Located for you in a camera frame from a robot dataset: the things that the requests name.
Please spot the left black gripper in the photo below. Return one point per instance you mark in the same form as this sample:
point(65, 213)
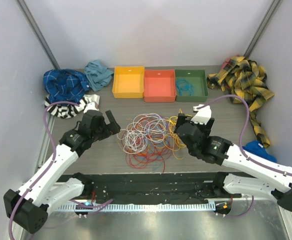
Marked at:
point(113, 127)

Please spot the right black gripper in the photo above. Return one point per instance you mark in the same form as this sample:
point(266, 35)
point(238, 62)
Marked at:
point(206, 128)

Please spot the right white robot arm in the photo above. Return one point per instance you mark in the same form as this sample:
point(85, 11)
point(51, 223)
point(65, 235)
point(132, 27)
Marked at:
point(266, 179)

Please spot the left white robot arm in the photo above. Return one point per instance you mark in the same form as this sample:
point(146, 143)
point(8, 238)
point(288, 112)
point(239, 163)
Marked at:
point(30, 205)

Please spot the orange plastic bin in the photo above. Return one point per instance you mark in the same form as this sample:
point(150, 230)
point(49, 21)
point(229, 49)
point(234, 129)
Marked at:
point(159, 86)

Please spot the yellow plastic bin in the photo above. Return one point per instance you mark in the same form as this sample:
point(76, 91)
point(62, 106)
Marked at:
point(128, 82)

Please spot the green plastic bin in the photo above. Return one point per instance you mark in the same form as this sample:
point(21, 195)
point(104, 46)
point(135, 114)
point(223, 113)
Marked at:
point(191, 85)

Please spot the black white striped cloth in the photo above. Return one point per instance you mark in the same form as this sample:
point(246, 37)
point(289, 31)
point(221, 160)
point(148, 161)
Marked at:
point(68, 111)

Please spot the light blue cloth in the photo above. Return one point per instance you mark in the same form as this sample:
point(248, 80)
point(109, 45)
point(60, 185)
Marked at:
point(98, 75)

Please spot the blue plaid shirt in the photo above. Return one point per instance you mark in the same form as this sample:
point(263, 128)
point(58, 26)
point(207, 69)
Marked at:
point(65, 85)

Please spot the pink cloth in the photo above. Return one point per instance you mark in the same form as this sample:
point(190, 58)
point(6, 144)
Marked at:
point(230, 63)

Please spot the yellow plaid shirt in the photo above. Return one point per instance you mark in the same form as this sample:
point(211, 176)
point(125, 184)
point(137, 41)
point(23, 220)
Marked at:
point(246, 80)

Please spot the bright blue cloth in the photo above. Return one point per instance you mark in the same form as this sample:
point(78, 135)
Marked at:
point(255, 147)

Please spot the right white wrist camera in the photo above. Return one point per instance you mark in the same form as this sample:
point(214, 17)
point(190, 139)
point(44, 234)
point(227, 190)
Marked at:
point(203, 114)

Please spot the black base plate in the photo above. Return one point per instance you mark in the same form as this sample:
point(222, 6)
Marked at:
point(152, 188)

